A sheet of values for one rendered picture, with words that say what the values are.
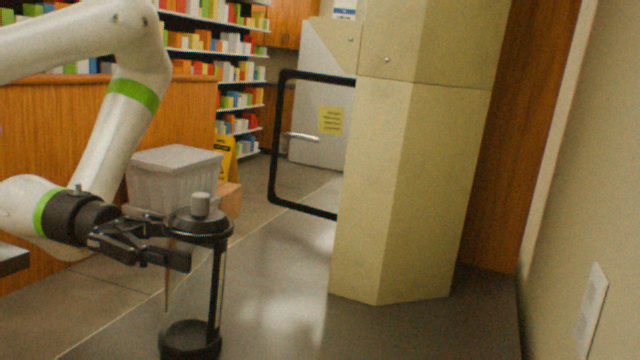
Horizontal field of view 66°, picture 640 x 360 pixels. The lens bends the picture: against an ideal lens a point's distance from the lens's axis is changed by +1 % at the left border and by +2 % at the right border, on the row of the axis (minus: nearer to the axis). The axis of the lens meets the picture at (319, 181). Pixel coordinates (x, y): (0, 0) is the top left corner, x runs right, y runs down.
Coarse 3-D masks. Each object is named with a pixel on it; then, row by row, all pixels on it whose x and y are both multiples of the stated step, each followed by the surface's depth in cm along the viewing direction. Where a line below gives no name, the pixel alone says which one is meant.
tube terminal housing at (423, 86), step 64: (384, 0) 90; (448, 0) 90; (384, 64) 93; (448, 64) 94; (384, 128) 95; (448, 128) 98; (384, 192) 98; (448, 192) 103; (384, 256) 101; (448, 256) 109
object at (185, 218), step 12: (204, 192) 75; (192, 204) 73; (204, 204) 73; (180, 216) 72; (192, 216) 73; (204, 216) 74; (216, 216) 74; (180, 228) 71; (192, 228) 71; (204, 228) 71; (216, 228) 72
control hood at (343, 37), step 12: (312, 24) 96; (324, 24) 95; (336, 24) 94; (348, 24) 93; (360, 24) 93; (324, 36) 95; (336, 36) 95; (348, 36) 94; (360, 36) 93; (336, 48) 95; (348, 48) 94; (360, 48) 94; (348, 60) 95; (348, 72) 95
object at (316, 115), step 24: (288, 96) 137; (312, 96) 134; (336, 96) 130; (288, 120) 138; (312, 120) 135; (336, 120) 132; (288, 144) 140; (312, 144) 136; (336, 144) 133; (288, 168) 141; (312, 168) 138; (336, 168) 134; (288, 192) 143; (312, 192) 139; (336, 192) 135
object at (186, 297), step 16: (176, 240) 71; (224, 240) 74; (192, 256) 72; (208, 256) 72; (176, 272) 73; (192, 272) 72; (208, 272) 73; (176, 288) 73; (192, 288) 73; (208, 288) 74; (176, 304) 74; (192, 304) 74; (208, 304) 75; (176, 320) 75; (192, 320) 75; (176, 336) 75; (192, 336) 75
